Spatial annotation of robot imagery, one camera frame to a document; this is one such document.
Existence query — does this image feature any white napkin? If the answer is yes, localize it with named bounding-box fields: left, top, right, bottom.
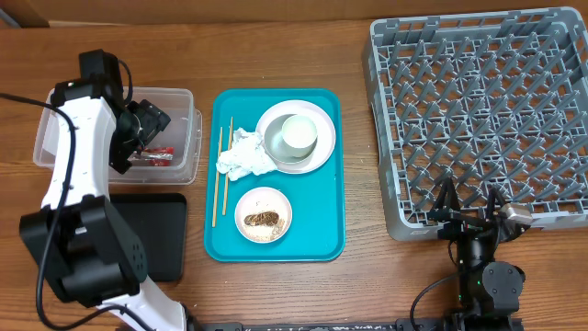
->
left=216, top=128, right=277, bottom=181

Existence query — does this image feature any clear plastic bin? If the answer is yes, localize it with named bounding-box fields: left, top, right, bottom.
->
left=33, top=86, right=202, bottom=185

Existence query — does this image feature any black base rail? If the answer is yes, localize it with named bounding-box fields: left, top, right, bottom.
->
left=197, top=317, right=449, bottom=331

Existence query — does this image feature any small white dish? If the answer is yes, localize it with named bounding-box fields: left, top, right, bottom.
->
left=234, top=187, right=293, bottom=244

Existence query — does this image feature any brown food scrap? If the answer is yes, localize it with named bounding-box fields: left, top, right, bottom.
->
left=243, top=211, right=280, bottom=226

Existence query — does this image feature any white cup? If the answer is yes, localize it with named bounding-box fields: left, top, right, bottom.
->
left=281, top=115, right=318, bottom=149

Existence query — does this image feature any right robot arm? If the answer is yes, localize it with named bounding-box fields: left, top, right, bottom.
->
left=428, top=177, right=533, bottom=330

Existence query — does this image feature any teal plastic tray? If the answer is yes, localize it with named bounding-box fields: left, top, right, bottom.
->
left=204, top=88, right=345, bottom=262

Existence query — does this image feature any red snack wrapper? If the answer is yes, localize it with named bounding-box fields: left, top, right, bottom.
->
left=129, top=147, right=175, bottom=166

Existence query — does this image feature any large white plate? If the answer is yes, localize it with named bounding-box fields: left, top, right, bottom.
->
left=255, top=100, right=336, bottom=175

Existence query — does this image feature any black plastic tray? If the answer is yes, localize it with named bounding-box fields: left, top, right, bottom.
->
left=110, top=193, right=187, bottom=282

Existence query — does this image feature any pale green bowl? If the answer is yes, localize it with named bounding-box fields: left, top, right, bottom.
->
left=264, top=114, right=318, bottom=164

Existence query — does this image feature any grey dish rack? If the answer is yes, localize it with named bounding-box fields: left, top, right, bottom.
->
left=363, top=7, right=587, bottom=241

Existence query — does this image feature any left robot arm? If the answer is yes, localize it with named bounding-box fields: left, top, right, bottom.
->
left=19, top=80, right=198, bottom=330

